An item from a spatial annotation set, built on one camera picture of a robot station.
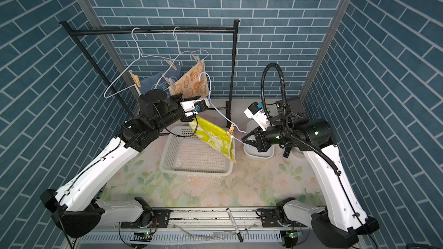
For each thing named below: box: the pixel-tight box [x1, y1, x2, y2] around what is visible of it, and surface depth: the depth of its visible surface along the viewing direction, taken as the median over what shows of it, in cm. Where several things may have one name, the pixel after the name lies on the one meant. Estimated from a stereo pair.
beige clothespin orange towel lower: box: [162, 75, 176, 89], surface depth 75 cm
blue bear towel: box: [139, 62, 182, 95], surface depth 81 cm
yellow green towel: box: [188, 115, 237, 164], surface depth 70 cm
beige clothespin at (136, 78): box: [129, 69, 142, 89], surface depth 75 cm
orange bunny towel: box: [169, 59, 209, 100], surface depth 87 cm
